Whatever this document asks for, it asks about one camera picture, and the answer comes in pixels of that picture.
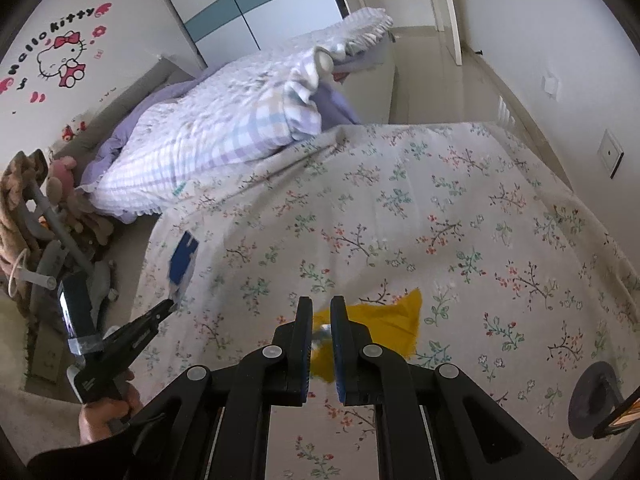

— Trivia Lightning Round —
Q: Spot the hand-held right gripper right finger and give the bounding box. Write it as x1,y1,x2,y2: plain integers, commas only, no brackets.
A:
331,295,576,480

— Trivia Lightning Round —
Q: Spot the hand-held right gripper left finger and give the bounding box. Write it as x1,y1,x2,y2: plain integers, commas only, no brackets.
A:
125,296,315,480

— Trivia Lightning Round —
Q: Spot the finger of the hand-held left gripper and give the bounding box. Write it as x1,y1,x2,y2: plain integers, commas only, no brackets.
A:
127,299,179,343

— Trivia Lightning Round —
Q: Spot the yellow cloth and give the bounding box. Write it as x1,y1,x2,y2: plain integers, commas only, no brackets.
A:
311,287,424,384

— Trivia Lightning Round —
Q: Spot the blue carton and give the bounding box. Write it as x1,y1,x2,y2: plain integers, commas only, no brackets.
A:
167,230,200,302

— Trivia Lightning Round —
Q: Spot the person's left forearm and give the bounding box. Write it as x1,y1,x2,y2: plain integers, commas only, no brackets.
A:
27,432,137,480

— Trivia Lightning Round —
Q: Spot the person's left hand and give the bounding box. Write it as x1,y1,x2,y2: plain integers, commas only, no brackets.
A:
79,382,144,444

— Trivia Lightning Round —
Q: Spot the beige storage box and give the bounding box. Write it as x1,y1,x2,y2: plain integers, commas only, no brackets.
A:
22,310,68,387

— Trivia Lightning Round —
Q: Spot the brown plush toy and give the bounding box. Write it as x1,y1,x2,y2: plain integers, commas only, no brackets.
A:
65,191,117,249

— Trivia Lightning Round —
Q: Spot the pink plush toy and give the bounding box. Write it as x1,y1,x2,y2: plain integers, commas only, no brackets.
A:
46,156,81,206

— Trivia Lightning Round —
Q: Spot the brown fuzzy cloth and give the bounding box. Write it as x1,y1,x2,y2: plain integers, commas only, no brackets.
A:
0,150,51,311

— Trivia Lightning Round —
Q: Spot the purple checked quilt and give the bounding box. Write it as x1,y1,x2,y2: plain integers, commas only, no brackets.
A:
75,7,395,224

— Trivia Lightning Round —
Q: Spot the grey bed headboard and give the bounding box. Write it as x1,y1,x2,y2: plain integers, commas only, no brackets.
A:
47,55,198,171

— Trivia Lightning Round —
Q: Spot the white and teal wardrobe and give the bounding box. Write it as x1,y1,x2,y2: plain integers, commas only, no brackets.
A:
152,0,352,69

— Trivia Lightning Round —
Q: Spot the white door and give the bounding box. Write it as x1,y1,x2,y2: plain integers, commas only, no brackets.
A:
420,0,464,67

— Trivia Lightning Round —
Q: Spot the cartoon cat wall sticker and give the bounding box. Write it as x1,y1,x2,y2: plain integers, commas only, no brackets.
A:
0,2,114,107

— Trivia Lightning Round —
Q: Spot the white wall socket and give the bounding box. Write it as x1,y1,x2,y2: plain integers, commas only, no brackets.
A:
597,129,625,179

